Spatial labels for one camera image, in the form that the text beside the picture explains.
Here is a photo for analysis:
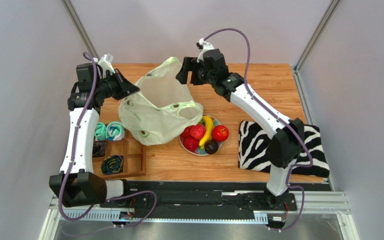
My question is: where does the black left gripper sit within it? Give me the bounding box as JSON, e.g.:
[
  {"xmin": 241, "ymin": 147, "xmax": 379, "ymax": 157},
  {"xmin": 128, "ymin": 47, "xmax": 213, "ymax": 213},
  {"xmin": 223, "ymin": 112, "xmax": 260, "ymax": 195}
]
[{"xmin": 95, "ymin": 69, "xmax": 140, "ymax": 101}]

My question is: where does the pale green plastic bag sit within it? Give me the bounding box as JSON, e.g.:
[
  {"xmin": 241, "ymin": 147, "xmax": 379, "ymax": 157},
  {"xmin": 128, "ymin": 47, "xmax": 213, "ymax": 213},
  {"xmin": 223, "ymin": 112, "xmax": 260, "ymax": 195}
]
[{"xmin": 118, "ymin": 57, "xmax": 204, "ymax": 146}]

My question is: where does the red strawberry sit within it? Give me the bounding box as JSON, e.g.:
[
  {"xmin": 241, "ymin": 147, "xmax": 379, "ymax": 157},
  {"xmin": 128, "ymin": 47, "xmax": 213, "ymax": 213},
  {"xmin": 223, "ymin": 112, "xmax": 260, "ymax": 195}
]
[{"xmin": 189, "ymin": 123, "xmax": 206, "ymax": 140}]

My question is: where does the yellow banana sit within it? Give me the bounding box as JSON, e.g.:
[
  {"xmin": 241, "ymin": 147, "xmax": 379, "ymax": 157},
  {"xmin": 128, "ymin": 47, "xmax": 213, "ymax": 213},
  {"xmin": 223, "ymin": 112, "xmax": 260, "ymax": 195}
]
[{"xmin": 199, "ymin": 115, "xmax": 214, "ymax": 149}]

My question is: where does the red apple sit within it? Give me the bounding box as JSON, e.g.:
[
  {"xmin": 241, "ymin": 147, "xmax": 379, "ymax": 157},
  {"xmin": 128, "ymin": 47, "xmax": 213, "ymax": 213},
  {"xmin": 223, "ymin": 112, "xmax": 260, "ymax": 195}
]
[{"xmin": 211, "ymin": 125, "xmax": 229, "ymax": 142}]

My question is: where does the dark avocado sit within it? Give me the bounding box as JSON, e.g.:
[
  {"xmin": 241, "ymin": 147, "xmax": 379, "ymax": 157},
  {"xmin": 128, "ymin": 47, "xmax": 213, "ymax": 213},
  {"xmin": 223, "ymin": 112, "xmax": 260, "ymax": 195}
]
[{"xmin": 204, "ymin": 139, "xmax": 219, "ymax": 155}]

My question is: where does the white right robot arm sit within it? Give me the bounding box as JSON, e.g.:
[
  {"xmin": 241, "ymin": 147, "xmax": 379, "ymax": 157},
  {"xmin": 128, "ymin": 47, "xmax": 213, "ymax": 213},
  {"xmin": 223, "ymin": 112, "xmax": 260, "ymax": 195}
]
[{"xmin": 176, "ymin": 49, "xmax": 305, "ymax": 197}]

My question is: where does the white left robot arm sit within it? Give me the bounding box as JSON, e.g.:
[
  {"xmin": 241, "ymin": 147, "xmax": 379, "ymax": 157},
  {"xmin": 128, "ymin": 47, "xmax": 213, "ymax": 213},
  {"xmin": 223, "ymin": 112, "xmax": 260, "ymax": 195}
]
[{"xmin": 49, "ymin": 63, "xmax": 140, "ymax": 208}]

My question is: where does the teal white rolled sock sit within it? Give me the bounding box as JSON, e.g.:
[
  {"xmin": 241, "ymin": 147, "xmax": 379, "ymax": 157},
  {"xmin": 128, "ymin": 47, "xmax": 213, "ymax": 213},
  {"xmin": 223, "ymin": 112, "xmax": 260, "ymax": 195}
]
[{"xmin": 105, "ymin": 121, "xmax": 125, "ymax": 141}]

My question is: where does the black rolled sock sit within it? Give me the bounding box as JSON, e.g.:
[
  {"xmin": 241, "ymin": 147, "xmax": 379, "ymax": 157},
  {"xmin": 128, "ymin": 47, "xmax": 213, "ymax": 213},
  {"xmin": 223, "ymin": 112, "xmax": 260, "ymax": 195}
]
[{"xmin": 92, "ymin": 140, "xmax": 107, "ymax": 158}]

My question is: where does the patterned ceramic plate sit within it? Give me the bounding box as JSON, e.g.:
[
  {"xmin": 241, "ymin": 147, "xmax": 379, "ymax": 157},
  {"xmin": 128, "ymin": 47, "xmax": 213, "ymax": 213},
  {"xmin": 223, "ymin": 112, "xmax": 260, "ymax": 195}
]
[{"xmin": 178, "ymin": 115, "xmax": 223, "ymax": 156}]

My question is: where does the wooden compartment tray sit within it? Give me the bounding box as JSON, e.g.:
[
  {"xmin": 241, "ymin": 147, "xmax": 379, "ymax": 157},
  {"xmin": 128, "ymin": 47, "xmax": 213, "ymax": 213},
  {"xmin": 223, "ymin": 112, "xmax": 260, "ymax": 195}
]
[{"xmin": 67, "ymin": 128, "xmax": 147, "ymax": 181}]

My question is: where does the red round fruit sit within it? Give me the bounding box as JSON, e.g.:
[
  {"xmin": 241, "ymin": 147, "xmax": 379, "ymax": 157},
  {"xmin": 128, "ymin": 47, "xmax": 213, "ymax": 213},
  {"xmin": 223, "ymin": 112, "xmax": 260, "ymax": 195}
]
[{"xmin": 180, "ymin": 125, "xmax": 194, "ymax": 138}]

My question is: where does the dark green rolled sock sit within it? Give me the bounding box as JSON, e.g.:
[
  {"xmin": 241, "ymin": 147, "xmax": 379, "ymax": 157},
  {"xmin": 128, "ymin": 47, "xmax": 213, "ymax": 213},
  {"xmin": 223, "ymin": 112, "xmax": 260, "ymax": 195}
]
[{"xmin": 100, "ymin": 155, "xmax": 124, "ymax": 175}]

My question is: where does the zebra striped cushion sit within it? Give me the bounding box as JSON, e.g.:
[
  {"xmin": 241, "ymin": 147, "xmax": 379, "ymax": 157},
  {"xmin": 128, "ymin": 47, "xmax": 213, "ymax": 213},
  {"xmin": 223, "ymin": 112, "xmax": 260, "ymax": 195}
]
[{"xmin": 238, "ymin": 120, "xmax": 330, "ymax": 178}]

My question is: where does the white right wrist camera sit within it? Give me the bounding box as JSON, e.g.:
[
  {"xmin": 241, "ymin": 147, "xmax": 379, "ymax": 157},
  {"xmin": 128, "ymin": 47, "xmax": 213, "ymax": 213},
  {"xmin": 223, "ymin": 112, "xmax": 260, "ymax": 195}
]
[{"xmin": 196, "ymin": 38, "xmax": 215, "ymax": 63}]

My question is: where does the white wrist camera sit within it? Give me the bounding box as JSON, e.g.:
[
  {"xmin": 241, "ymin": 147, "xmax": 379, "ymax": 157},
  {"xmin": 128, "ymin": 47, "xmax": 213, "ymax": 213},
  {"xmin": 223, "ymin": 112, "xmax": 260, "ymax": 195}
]
[
  {"xmin": 94, "ymin": 53, "xmax": 115, "ymax": 79},
  {"xmin": 196, "ymin": 38, "xmax": 215, "ymax": 63}
]

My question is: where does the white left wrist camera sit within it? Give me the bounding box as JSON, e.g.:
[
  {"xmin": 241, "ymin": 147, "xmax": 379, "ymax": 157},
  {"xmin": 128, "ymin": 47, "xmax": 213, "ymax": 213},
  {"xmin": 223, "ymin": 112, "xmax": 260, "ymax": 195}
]
[{"xmin": 94, "ymin": 53, "xmax": 115, "ymax": 79}]

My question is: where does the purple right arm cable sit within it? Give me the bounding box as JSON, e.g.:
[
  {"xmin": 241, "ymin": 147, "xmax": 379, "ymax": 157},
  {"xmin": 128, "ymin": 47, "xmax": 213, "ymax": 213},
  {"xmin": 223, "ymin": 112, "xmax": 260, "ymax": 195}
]
[{"xmin": 202, "ymin": 27, "xmax": 314, "ymax": 233}]

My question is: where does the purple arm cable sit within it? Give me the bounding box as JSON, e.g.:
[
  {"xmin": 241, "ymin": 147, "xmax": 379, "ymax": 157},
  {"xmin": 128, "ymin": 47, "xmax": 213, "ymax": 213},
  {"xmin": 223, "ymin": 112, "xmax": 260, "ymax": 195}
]
[
  {"xmin": 202, "ymin": 27, "xmax": 314, "ymax": 233},
  {"xmin": 57, "ymin": 51, "xmax": 158, "ymax": 229}
]

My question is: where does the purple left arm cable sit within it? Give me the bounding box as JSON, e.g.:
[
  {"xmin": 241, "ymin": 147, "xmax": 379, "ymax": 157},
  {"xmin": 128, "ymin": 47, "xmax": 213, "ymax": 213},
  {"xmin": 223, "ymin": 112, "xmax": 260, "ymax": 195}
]
[{"xmin": 57, "ymin": 51, "xmax": 158, "ymax": 229}]

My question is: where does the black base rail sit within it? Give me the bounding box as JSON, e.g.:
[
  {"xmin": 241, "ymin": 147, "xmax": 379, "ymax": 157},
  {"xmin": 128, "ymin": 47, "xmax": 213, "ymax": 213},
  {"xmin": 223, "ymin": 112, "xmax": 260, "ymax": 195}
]
[{"xmin": 100, "ymin": 180, "xmax": 302, "ymax": 221}]

